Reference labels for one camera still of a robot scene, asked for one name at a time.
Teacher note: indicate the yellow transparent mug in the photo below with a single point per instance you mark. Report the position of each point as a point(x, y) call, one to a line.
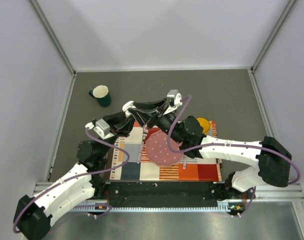
point(205, 124)

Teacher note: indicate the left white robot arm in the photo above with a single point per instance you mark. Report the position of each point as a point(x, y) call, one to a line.
point(36, 215)

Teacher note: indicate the aluminium frame post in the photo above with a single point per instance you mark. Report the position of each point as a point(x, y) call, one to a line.
point(52, 36)
point(279, 24)

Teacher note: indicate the pink handled knife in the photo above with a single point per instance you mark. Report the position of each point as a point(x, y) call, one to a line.
point(185, 162)

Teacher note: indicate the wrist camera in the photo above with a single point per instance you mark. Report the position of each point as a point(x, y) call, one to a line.
point(174, 98)
point(100, 127)

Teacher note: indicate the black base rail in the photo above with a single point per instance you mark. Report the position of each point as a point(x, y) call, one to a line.
point(166, 197)

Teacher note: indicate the right aluminium frame post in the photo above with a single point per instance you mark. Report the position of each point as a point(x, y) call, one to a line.
point(279, 24)

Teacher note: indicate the colourful patchwork placemat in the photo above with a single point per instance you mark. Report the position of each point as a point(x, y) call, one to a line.
point(197, 169)

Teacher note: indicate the dark green mug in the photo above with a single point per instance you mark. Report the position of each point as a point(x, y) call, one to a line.
point(102, 95)

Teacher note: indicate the pink handled fork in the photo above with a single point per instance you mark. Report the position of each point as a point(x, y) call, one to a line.
point(145, 133)

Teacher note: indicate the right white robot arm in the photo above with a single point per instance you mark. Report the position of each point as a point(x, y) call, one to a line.
point(267, 160)

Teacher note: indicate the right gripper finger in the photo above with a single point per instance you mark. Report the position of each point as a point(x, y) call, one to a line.
point(158, 105)
point(143, 117)

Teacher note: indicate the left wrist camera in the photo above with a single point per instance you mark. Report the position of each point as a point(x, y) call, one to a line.
point(100, 127)

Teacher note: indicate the pink dotted plate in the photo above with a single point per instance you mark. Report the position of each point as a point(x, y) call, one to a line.
point(158, 151)

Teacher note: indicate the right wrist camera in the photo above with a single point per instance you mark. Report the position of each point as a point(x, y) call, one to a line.
point(174, 98)

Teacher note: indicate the left aluminium frame post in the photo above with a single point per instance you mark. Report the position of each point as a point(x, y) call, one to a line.
point(52, 36)

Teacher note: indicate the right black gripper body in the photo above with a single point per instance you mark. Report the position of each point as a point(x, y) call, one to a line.
point(166, 120)

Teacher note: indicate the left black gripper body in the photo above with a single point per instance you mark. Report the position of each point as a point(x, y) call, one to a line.
point(114, 131)

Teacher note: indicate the white charging case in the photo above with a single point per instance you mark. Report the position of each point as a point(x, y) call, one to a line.
point(126, 107)

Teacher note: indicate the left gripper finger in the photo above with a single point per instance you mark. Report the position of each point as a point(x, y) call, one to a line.
point(114, 119)
point(124, 128)

